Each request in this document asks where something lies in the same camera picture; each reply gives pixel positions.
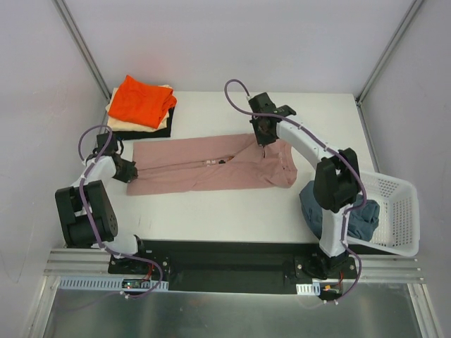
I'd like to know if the pink t shirt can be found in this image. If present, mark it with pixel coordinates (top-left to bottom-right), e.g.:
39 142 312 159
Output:
127 134 297 196

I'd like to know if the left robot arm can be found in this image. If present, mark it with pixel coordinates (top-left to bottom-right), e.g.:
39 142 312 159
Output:
55 127 149 274

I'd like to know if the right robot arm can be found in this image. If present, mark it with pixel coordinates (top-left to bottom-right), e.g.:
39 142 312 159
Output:
248 92 364 280

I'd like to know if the cream folded t shirt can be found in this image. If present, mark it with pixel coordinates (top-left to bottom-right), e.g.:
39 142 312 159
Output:
105 87 170 132

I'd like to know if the black folded t shirt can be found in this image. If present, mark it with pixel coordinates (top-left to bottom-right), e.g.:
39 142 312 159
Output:
113 107 175 140

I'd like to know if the orange folded t shirt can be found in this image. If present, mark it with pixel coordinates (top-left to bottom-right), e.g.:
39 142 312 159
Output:
108 75 177 129

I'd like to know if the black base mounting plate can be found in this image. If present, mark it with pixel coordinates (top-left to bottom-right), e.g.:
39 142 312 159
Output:
107 240 320 294

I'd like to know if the blue grey t shirt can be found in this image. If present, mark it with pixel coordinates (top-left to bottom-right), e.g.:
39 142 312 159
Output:
299 180 380 242

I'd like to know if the white plastic laundry basket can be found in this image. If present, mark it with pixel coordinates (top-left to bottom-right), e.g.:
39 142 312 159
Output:
348 171 420 257

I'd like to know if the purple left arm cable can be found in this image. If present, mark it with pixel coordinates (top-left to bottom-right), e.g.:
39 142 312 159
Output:
61 125 165 313

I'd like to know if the aluminium front rail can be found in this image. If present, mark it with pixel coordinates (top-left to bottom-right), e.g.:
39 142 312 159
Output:
44 248 117 279

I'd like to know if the left white cable duct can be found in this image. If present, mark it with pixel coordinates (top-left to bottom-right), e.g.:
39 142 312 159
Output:
59 277 169 293

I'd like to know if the white cable duct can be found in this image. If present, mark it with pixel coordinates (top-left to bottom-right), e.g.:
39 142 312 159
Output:
59 277 169 293
296 282 321 296

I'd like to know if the right white cable duct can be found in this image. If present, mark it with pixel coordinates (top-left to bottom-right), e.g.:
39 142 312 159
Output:
296 282 321 296

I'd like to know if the left aluminium frame post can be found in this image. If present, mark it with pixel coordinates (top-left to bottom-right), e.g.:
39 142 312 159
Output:
51 0 111 99

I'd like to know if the aluminium frame post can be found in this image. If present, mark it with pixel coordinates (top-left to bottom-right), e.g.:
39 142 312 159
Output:
51 0 111 99
355 0 426 107

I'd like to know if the right aluminium frame post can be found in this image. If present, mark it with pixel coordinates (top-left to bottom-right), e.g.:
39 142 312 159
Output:
355 0 426 107

